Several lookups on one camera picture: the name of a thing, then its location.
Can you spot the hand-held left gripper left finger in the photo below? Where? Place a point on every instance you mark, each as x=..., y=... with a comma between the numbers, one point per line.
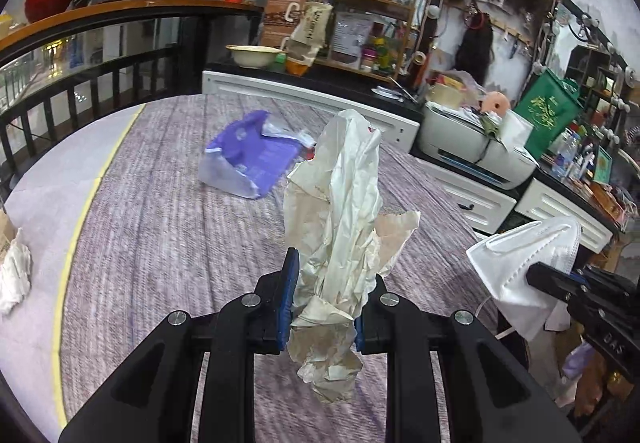
x=291, y=283

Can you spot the white table cover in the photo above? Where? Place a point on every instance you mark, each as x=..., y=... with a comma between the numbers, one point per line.
x=50, y=213

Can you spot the white paper bag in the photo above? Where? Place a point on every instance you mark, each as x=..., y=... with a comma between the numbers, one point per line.
x=345, y=203

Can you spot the black metal railing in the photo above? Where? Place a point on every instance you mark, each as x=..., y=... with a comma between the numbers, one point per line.
x=75, y=93

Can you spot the cardboard box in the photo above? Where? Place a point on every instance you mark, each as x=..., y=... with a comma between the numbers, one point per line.
x=6, y=230

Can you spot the purple plastic bag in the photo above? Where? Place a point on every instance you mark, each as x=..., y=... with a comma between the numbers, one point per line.
x=250, y=153

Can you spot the cream bowl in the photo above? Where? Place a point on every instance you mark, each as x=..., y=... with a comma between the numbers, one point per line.
x=252, y=55

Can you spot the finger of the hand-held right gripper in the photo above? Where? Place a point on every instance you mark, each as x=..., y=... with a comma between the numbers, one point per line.
x=550, y=280

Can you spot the green tote bag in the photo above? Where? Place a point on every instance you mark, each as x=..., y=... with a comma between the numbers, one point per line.
x=547, y=113

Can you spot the beige snack bag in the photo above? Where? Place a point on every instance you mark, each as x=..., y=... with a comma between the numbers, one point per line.
x=310, y=30

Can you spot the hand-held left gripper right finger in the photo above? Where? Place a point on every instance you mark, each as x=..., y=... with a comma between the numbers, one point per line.
x=360, y=335

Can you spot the crumpled white tissue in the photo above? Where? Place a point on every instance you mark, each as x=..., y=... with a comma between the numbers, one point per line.
x=12, y=273

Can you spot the white drawer cabinet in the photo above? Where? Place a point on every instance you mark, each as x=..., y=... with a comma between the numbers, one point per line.
x=560, y=213
x=475, y=203

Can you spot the brown wooden ledge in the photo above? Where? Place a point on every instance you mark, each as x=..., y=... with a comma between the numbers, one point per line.
x=125, y=10

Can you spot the orange packet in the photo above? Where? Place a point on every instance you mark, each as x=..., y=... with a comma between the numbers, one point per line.
x=297, y=66

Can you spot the yellow tape strip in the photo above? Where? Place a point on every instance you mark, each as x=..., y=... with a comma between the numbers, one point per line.
x=82, y=218

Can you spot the grey purple striped tablecloth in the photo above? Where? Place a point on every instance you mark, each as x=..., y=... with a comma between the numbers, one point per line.
x=175, y=248

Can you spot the wooden shelf rack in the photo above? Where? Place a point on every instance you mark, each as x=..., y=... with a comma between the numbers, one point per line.
x=385, y=5

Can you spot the white face mask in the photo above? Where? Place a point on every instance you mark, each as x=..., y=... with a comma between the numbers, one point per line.
x=510, y=268

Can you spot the white printer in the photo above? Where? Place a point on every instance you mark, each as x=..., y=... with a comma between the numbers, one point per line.
x=465, y=148

